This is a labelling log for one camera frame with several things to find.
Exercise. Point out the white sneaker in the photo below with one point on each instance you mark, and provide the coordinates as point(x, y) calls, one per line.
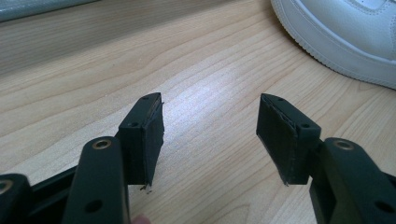
point(342, 31)

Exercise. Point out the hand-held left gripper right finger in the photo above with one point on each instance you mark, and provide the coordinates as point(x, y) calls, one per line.
point(286, 143)

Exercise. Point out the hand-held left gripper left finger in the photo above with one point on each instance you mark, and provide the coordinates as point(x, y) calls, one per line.
point(140, 146)

